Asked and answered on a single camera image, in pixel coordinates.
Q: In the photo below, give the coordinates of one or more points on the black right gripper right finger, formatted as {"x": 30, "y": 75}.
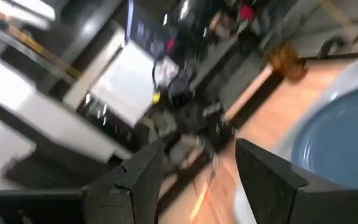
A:
{"x": 272, "y": 193}

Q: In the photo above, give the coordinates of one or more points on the red object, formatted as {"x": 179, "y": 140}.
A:
{"x": 246, "y": 12}

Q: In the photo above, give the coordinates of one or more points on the white panel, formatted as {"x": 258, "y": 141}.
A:
{"x": 126, "y": 81}

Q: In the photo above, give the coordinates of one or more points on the amber ribbed cup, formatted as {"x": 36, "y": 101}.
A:
{"x": 286, "y": 60}

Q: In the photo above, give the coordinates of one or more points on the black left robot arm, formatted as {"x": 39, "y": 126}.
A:
{"x": 191, "y": 102}

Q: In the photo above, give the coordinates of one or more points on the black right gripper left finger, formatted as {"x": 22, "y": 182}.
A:
{"x": 135, "y": 186}

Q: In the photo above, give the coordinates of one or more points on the white desk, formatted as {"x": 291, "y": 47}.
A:
{"x": 42, "y": 118}

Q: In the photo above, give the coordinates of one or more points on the blue plate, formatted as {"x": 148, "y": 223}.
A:
{"x": 343, "y": 140}

